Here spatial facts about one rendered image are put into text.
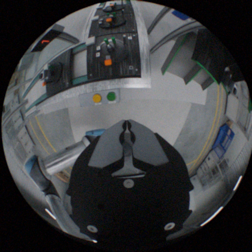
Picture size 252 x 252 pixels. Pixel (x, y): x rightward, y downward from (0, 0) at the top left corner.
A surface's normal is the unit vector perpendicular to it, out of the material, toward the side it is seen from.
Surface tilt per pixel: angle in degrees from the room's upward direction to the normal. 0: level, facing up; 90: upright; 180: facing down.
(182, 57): 45
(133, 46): 0
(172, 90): 0
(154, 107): 0
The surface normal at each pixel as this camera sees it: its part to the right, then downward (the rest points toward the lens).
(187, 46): -0.07, 0.97
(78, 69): 0.03, 0.53
